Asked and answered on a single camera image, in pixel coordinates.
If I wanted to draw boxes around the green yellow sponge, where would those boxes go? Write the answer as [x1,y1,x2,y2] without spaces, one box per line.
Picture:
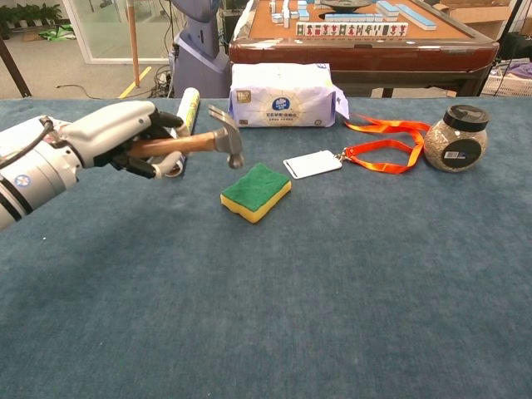
[219,161,293,224]

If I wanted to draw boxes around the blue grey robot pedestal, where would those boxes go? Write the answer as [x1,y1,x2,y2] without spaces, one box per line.
[170,0,233,99]

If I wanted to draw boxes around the face-up mahjong tile row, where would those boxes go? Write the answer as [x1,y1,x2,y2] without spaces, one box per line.
[295,22,409,37]

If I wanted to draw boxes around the black slanted pole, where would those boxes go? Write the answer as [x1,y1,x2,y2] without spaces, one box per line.
[0,35,32,99]

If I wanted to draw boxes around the white tissue pack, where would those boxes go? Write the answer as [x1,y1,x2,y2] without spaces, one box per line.
[228,62,350,129]

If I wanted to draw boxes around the white plastic basket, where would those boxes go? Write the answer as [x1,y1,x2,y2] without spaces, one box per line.
[481,62,532,98]

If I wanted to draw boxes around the orange lanyard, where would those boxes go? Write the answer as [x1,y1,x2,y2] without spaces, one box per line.
[340,115,432,175]

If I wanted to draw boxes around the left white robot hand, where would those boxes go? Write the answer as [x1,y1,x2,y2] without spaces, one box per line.
[62,100,193,180]

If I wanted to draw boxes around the wooden pole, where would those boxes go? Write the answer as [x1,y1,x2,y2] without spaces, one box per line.
[126,0,141,88]

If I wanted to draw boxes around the white pink flat packet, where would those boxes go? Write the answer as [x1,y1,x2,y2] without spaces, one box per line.
[0,117,71,167]

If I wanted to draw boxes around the white card holder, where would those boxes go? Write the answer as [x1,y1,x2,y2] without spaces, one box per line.
[283,150,343,180]

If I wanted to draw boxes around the cardboard box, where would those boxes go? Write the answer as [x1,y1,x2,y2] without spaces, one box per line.
[431,0,520,41]

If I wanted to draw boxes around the round jar black lid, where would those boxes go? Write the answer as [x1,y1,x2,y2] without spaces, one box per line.
[423,104,491,174]

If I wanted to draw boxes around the brown mahjong table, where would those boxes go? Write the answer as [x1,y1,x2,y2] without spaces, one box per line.
[228,0,500,99]

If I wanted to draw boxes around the wooden handle claw hammer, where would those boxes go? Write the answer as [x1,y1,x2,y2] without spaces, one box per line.
[124,103,245,170]

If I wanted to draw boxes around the stacked mahjong tile cluster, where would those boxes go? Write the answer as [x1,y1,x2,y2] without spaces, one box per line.
[268,0,311,28]

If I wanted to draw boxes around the long slanted mahjong tile wall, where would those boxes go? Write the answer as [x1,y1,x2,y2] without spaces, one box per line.
[376,0,437,31]

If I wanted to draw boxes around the potted green plants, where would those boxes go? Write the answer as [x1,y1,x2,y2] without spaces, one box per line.
[0,2,63,29]

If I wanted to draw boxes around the blue-backed mahjong tile wall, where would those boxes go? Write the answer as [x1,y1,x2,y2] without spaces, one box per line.
[323,12,384,23]

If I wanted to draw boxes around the black tripod stand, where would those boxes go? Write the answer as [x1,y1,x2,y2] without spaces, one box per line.
[481,0,525,97]

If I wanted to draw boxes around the blue felt table mat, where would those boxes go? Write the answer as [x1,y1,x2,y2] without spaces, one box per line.
[0,97,532,399]

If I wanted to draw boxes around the black floor cable bundle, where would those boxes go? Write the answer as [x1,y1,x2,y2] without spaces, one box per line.
[147,62,174,99]

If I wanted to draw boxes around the white glass partition frame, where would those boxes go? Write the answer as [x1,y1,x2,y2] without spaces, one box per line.
[62,0,175,66]

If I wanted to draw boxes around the green floor item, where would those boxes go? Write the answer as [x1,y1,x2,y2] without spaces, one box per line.
[38,24,77,42]

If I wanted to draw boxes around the white cling film roll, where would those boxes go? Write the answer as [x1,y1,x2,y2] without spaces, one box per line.
[164,86,201,179]

